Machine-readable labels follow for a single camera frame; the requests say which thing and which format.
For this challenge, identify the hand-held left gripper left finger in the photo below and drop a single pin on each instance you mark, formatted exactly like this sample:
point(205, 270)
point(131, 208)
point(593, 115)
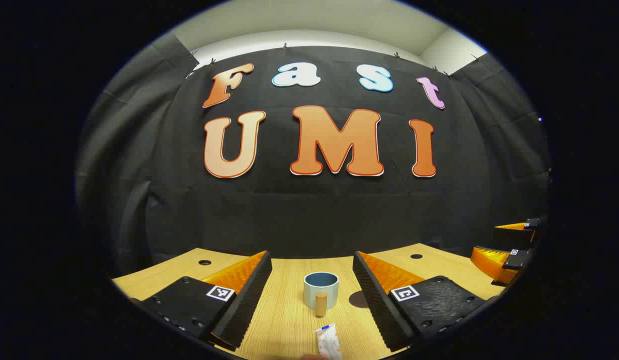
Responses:
point(244, 305)

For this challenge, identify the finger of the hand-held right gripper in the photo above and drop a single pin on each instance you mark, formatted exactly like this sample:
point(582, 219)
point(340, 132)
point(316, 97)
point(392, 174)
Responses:
point(494, 262)
point(532, 223)

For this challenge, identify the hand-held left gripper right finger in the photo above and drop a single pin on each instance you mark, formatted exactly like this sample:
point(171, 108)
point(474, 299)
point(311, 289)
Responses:
point(377, 305)

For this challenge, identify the light blue cup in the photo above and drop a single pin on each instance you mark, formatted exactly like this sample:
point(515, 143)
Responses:
point(329, 292)

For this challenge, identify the white toothpaste tube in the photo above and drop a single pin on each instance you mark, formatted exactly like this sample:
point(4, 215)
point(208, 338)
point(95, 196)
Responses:
point(328, 345)

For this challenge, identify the wooden desktop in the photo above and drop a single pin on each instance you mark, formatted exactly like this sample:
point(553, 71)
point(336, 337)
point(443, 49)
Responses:
point(289, 320)

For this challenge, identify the black backdrop cloth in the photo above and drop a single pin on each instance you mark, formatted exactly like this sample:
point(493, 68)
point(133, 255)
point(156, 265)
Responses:
point(309, 215)

